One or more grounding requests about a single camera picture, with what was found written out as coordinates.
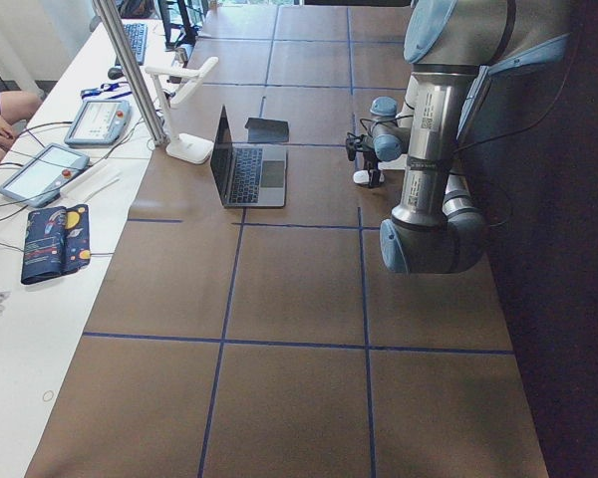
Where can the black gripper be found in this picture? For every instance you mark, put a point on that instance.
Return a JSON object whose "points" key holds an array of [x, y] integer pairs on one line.
{"points": [[370, 163]]}

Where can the black mouse pad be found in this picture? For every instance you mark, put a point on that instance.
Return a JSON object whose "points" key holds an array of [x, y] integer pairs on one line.
{"points": [[267, 130]]}

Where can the grey laptop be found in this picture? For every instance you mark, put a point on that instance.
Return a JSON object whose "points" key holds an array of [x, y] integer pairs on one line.
{"points": [[247, 176]]}

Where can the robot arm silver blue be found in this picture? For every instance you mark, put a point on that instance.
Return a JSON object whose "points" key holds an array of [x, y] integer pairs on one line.
{"points": [[435, 228]]}

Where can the white desk lamp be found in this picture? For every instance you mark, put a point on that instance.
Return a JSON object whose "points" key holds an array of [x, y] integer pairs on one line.
{"points": [[184, 146]]}

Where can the black computer mouse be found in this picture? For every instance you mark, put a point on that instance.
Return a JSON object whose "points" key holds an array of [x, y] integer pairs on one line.
{"points": [[115, 73]]}

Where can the black monitor stand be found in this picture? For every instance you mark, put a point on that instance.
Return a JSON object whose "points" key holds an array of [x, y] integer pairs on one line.
{"points": [[180, 22]]}

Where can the black keyboard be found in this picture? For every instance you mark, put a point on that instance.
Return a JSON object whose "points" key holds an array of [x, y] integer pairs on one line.
{"points": [[137, 34]]}

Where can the teach pendant far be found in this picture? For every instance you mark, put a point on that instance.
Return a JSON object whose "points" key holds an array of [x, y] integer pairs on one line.
{"points": [[98, 123]]}

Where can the teach pendant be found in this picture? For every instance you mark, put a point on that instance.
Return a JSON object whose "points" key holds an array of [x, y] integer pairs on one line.
{"points": [[98, 123], [39, 181]]}

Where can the dark blue space pouch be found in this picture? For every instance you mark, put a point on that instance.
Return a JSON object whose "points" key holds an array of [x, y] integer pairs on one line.
{"points": [[57, 243]]}

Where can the teach pendant near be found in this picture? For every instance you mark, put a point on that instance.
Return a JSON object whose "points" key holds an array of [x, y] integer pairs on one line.
{"points": [[39, 181]]}

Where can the person seated legs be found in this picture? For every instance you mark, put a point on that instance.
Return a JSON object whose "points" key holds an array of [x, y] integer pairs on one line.
{"points": [[15, 106]]}

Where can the rubber band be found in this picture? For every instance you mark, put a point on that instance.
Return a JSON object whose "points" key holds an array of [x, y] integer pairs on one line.
{"points": [[48, 395]]}

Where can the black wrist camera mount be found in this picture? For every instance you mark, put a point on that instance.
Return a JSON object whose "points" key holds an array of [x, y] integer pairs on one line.
{"points": [[355, 143]]}

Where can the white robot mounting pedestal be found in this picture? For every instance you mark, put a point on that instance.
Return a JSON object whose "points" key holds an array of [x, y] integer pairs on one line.
{"points": [[408, 108]]}

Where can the aluminium frame post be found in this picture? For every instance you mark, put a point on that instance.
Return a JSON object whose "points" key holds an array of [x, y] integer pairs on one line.
{"points": [[113, 24]]}

